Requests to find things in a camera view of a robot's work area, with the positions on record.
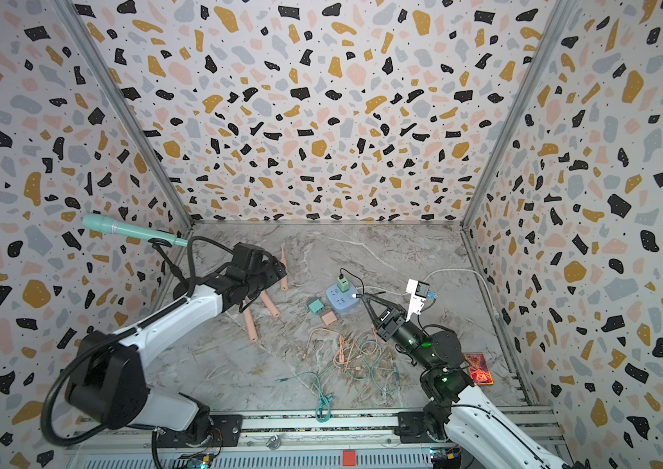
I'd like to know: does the black charging cable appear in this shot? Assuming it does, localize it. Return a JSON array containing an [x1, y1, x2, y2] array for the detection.
[[338, 268, 380, 300]]

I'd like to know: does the pink toothbrush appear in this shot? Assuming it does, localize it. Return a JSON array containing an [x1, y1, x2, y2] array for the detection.
[[280, 243, 288, 291], [259, 291, 281, 319], [242, 304, 259, 343]]

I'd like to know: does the green charger plug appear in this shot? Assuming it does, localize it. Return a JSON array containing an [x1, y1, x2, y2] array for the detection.
[[337, 273, 350, 293]]

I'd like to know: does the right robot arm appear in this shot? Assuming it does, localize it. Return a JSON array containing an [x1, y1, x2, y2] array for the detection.
[[356, 293, 589, 468]]

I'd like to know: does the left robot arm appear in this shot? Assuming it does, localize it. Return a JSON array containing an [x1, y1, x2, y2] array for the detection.
[[40, 236, 287, 447]]

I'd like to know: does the blue power strip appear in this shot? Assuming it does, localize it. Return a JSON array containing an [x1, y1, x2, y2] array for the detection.
[[326, 285, 360, 314]]

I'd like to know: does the pink charger cube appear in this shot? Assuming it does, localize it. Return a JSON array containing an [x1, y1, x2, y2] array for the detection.
[[321, 311, 339, 326]]

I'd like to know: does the teal charger cube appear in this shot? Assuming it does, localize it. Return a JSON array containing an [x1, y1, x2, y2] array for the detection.
[[307, 298, 325, 315]]

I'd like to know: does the red smartphone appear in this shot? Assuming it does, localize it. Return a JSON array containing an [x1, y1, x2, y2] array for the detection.
[[464, 353, 495, 386]]

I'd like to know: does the red button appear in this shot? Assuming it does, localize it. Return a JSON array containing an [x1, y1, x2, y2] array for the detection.
[[342, 449, 357, 467]]

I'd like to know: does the pink charging cable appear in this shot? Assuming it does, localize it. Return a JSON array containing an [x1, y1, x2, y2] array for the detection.
[[301, 326, 385, 376]]

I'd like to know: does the metal base rail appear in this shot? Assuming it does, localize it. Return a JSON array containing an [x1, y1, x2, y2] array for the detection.
[[72, 406, 567, 469]]

